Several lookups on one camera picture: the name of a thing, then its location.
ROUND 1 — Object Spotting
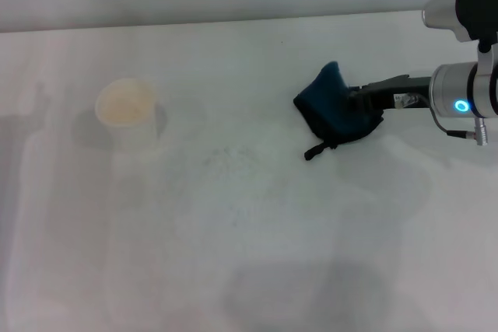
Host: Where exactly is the blue rag with black trim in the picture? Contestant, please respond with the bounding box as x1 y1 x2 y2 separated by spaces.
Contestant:
292 61 386 163

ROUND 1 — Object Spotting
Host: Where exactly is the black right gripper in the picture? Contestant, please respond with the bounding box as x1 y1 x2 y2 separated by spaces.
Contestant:
345 72 433 113

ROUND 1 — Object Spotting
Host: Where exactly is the right wrist camera housing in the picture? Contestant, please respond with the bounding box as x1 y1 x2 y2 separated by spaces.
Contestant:
421 0 498 44

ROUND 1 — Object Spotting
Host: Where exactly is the white paper cup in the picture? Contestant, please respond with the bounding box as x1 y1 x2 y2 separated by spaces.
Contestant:
94 78 161 163

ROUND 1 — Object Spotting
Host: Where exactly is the thin right wrist cable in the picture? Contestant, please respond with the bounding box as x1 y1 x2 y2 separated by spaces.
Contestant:
410 92 492 148

